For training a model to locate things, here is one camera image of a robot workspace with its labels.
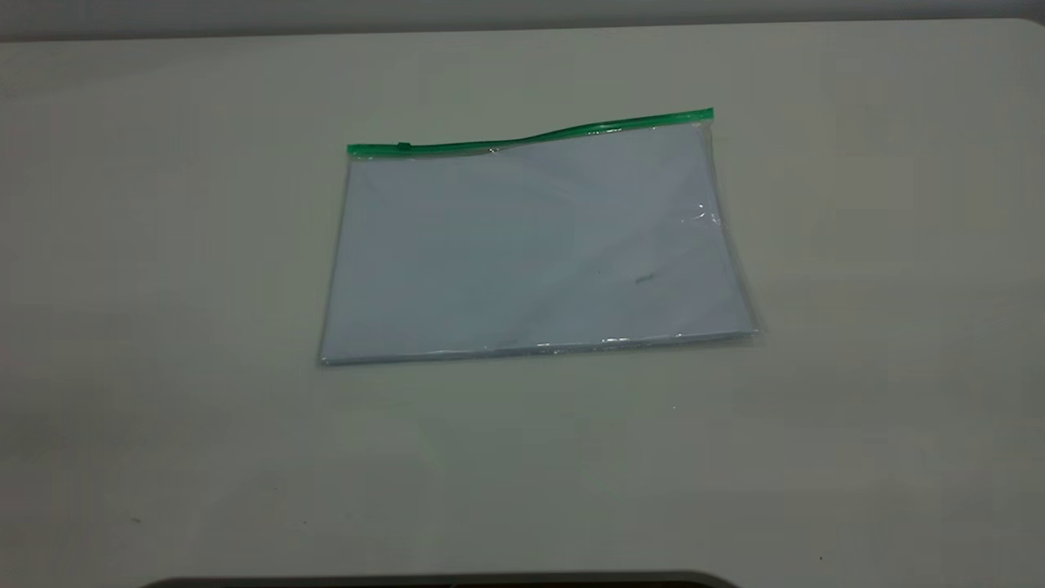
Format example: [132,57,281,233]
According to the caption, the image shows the white paper sheets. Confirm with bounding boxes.
[322,127,757,361]

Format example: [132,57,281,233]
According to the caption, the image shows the clear plastic zipper bag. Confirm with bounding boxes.
[317,106,765,367]

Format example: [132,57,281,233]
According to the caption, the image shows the dark rounded base edge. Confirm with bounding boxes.
[139,571,740,588]

